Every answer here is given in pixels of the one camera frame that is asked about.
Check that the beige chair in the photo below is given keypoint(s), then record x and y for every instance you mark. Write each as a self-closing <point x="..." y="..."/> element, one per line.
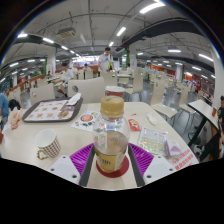
<point x="86" y="90"/>
<point x="41" y="93"/>

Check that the far cafeteria chairs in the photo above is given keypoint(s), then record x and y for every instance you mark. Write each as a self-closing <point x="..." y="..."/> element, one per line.
<point x="160" y="96"/>

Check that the flat round red coaster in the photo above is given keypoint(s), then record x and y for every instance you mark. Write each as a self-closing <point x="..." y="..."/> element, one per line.
<point x="118" y="173"/>

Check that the dark brown food tray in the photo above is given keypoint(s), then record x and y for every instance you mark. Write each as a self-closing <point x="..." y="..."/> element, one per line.
<point x="77" y="109"/>

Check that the crumpled white napkin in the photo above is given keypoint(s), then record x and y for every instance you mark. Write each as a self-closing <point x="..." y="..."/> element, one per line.
<point x="74" y="99"/>

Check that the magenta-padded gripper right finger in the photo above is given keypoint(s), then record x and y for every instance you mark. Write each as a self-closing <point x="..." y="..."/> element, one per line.
<point x="143" y="158"/>

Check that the ceiling air conditioner unit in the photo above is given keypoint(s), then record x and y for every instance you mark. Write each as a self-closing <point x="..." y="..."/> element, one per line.
<point x="66" y="32"/>

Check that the black backpack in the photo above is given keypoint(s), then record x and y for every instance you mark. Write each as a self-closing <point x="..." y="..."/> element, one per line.
<point x="14" y="104"/>

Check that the small white wrapper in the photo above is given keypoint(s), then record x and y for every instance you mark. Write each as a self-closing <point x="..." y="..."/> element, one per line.
<point x="151" y="118"/>

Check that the ceiling lights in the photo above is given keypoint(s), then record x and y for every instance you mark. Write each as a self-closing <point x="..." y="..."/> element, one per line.
<point x="151" y="6"/>

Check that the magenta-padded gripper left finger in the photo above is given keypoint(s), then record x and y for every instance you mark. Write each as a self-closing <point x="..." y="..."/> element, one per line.
<point x="80" y="158"/>

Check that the small red packet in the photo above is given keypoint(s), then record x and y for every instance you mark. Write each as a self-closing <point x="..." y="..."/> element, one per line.
<point x="134" y="125"/>

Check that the clear bottle with yellow drink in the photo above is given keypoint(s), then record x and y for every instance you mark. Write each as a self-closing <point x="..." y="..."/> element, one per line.
<point x="111" y="143"/>

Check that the white paper with red print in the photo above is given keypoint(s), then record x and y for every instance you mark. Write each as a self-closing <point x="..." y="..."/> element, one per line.
<point x="185" y="160"/>

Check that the beige cafeteria table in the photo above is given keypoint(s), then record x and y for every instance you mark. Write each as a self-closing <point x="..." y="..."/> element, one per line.
<point x="205" y="111"/>

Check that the plastic bag of fried food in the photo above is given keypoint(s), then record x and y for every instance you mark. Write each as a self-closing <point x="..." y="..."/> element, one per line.
<point x="15" y="116"/>

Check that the person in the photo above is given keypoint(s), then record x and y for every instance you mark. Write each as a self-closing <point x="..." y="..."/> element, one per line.
<point x="86" y="68"/>
<point x="106" y="61"/>
<point x="3" y="106"/>
<point x="213" y="143"/>
<point x="221" y="110"/>
<point x="66" y="75"/>

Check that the purple tissue packet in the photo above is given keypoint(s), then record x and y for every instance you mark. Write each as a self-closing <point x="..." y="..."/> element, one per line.
<point x="172" y="148"/>

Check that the clear plastic packet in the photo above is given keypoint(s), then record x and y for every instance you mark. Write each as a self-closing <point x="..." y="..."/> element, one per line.
<point x="152" y="140"/>

